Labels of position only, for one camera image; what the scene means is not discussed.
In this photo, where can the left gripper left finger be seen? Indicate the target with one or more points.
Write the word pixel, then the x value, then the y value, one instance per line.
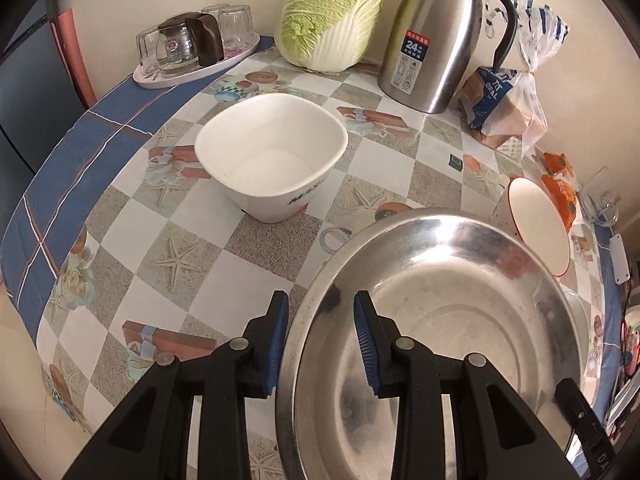
pixel 147 434

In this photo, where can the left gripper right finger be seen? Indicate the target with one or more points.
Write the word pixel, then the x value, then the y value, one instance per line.
pixel 496 434

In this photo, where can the large stainless steel basin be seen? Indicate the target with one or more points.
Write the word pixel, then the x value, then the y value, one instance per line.
pixel 454 283

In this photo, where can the red rimmed strawberry bowl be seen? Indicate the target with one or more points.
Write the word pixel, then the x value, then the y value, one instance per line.
pixel 526 212

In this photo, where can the white square bowl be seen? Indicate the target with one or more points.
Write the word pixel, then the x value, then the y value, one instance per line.
pixel 270 153

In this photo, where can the white power adapter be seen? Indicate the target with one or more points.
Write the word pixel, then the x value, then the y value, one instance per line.
pixel 619 259

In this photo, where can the checkered patterned tablecloth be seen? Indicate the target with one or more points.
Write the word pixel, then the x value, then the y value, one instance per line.
pixel 122 241

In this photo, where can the orange snack packet front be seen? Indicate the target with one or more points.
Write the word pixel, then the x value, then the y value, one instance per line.
pixel 564 197

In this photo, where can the orange snack packet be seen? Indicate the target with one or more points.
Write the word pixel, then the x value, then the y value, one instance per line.
pixel 564 197
pixel 559 164

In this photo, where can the clear glass mug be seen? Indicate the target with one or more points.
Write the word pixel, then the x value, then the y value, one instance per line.
pixel 599 199

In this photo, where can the orange snack packet rear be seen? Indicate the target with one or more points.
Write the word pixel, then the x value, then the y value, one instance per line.
pixel 559 164

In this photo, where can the bagged sliced bread loaf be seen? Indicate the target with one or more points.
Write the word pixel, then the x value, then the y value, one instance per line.
pixel 501 109

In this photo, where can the white oval tray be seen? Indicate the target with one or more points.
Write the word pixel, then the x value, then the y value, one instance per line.
pixel 233 57

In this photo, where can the upturned drinking glass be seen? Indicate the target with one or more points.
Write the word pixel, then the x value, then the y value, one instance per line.
pixel 235 24
pixel 146 42
pixel 215 9

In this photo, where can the stainless steel thermos jug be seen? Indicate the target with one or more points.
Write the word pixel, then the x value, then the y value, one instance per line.
pixel 430 47

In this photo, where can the napa cabbage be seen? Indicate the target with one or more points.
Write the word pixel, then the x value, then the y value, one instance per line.
pixel 326 36

